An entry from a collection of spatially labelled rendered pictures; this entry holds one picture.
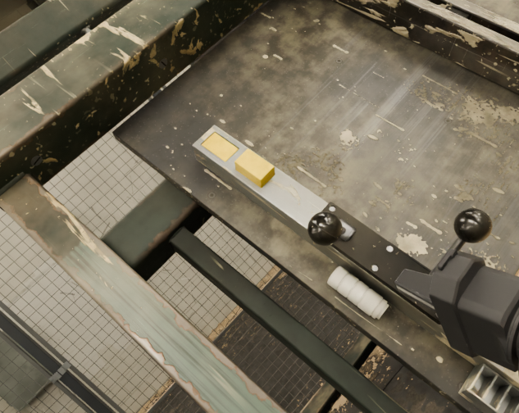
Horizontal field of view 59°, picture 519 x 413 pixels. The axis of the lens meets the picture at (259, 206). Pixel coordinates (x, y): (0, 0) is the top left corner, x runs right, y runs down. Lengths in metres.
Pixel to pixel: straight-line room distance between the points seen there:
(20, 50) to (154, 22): 0.53
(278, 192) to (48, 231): 0.32
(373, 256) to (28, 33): 0.98
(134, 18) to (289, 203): 0.40
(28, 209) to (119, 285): 0.18
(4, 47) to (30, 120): 0.56
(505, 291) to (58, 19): 1.14
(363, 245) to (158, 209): 0.33
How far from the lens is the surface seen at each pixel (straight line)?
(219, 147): 0.69
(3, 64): 1.26
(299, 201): 0.63
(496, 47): 0.84
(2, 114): 0.76
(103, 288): 0.61
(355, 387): 0.66
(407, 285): 0.49
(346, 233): 0.59
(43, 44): 1.27
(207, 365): 0.56
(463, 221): 0.53
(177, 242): 0.73
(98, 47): 0.79
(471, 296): 0.43
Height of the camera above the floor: 1.69
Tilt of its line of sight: 11 degrees down
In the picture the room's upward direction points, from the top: 42 degrees counter-clockwise
